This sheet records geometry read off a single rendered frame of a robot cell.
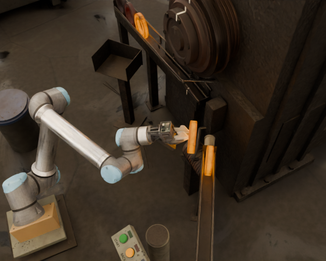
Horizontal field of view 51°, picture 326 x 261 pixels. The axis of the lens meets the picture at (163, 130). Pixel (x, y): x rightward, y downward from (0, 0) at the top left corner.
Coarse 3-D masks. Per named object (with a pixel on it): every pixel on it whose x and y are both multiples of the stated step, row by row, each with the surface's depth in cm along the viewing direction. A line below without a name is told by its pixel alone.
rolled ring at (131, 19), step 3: (126, 3) 251; (129, 3) 250; (126, 6) 254; (129, 6) 248; (132, 6) 248; (126, 9) 258; (129, 9) 250; (132, 9) 248; (126, 12) 260; (129, 12) 261; (132, 12) 248; (135, 12) 248; (126, 15) 263; (129, 15) 262; (132, 15) 248; (129, 18) 262; (132, 18) 251; (129, 21) 262; (132, 21) 254; (132, 24) 257
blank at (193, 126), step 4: (192, 124) 154; (196, 124) 154; (192, 128) 153; (196, 128) 153; (192, 132) 152; (196, 132) 152; (192, 136) 152; (188, 140) 152; (192, 140) 152; (188, 144) 153; (192, 144) 152; (188, 148) 154; (192, 148) 153; (188, 152) 156; (192, 152) 156
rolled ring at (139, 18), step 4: (136, 16) 242; (140, 16) 237; (136, 20) 247; (140, 20) 237; (144, 20) 237; (136, 24) 250; (140, 24) 251; (144, 24) 237; (140, 28) 251; (144, 28) 238; (140, 32) 250; (144, 32) 239; (148, 32) 241; (144, 36) 243; (148, 36) 245
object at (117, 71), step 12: (108, 48) 236; (120, 48) 233; (132, 48) 227; (96, 60) 228; (108, 60) 238; (120, 60) 237; (132, 60) 218; (108, 72) 230; (120, 72) 228; (132, 72) 224; (120, 84) 242; (132, 108) 267; (120, 120) 280; (132, 120) 276
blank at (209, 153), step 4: (208, 148) 170; (212, 148) 170; (208, 152) 168; (212, 152) 168; (208, 156) 167; (212, 156) 167; (208, 160) 167; (212, 160) 167; (208, 164) 167; (212, 164) 167; (204, 168) 180; (208, 168) 168; (204, 172) 174; (208, 172) 169
